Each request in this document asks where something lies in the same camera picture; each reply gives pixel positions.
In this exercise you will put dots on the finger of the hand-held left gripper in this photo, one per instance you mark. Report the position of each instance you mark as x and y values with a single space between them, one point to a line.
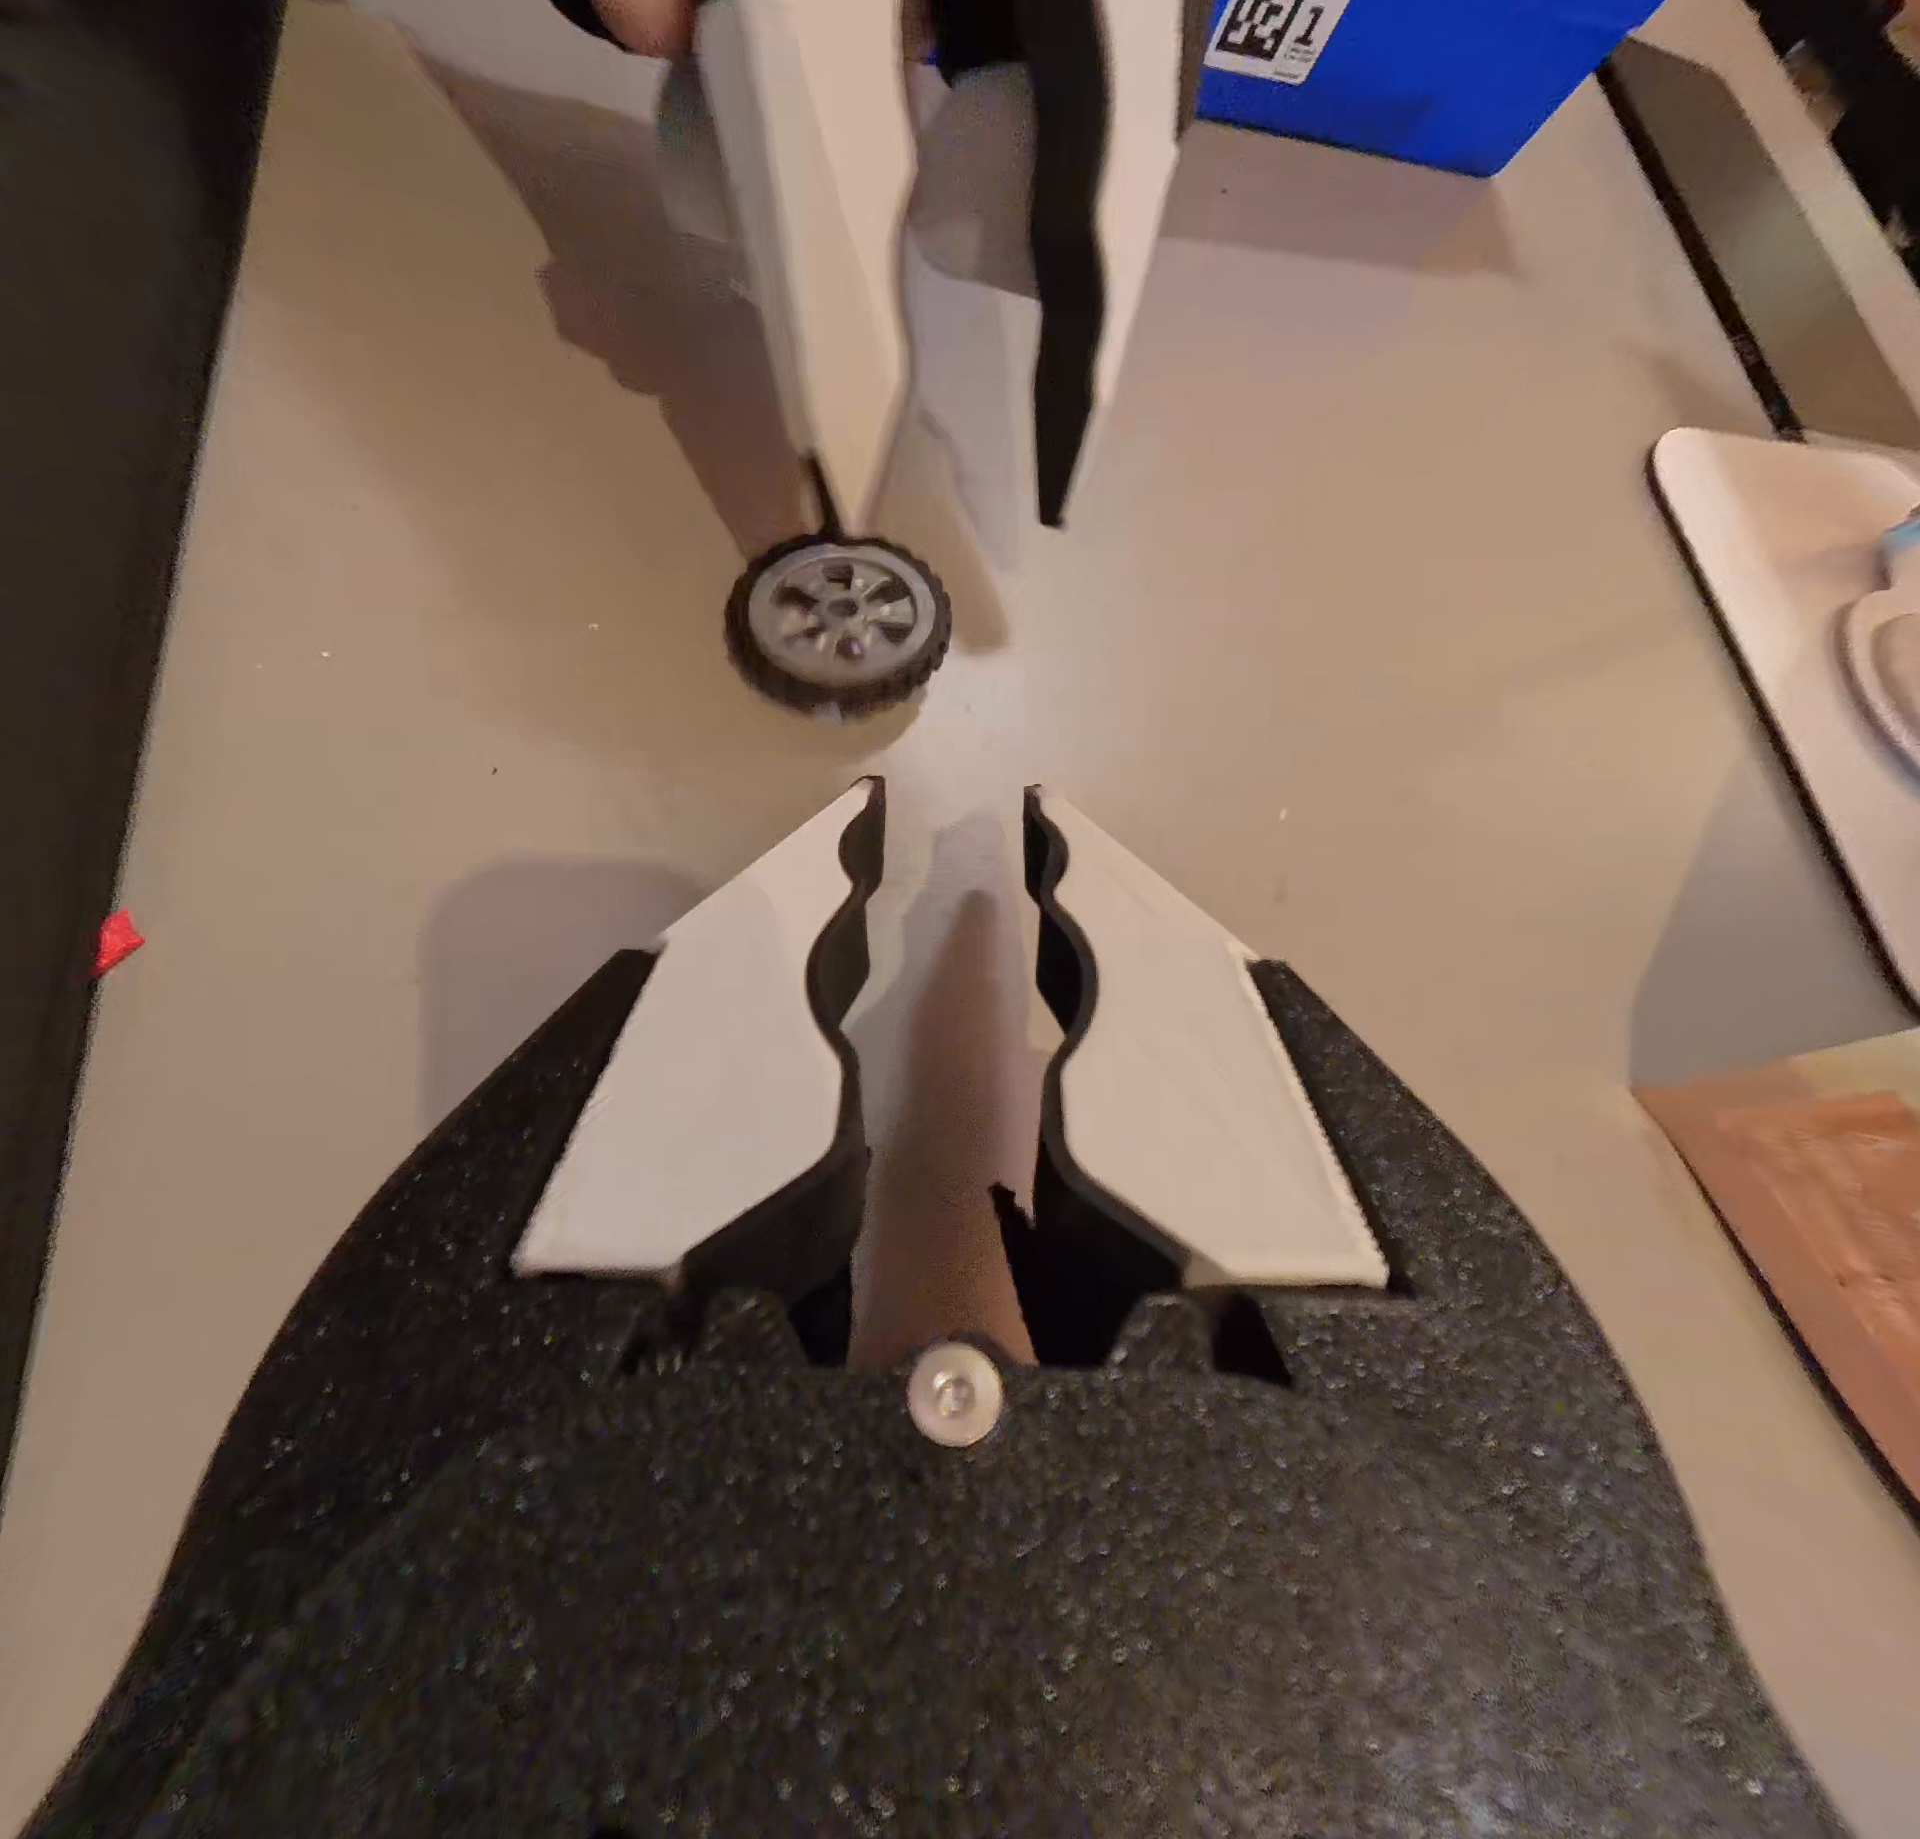
811 218
1139 99

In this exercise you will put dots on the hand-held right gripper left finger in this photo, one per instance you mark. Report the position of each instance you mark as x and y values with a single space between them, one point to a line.
708 1105

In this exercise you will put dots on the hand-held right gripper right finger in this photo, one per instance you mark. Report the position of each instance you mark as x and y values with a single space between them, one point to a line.
1202 1105

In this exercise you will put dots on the black toy wheel grey rim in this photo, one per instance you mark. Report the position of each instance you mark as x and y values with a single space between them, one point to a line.
839 615

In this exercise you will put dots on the blue plastic bin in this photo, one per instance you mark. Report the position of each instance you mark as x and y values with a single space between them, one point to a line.
1471 39

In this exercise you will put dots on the dark flat table panel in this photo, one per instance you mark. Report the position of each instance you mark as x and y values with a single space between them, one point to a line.
1696 218

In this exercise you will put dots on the black perforated mat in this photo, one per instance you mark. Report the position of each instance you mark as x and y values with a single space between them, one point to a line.
122 370

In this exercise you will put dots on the small red piece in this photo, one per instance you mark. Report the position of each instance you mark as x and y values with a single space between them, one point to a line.
116 942

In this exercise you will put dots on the white rounded board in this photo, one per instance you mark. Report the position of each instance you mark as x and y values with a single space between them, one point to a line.
1772 595

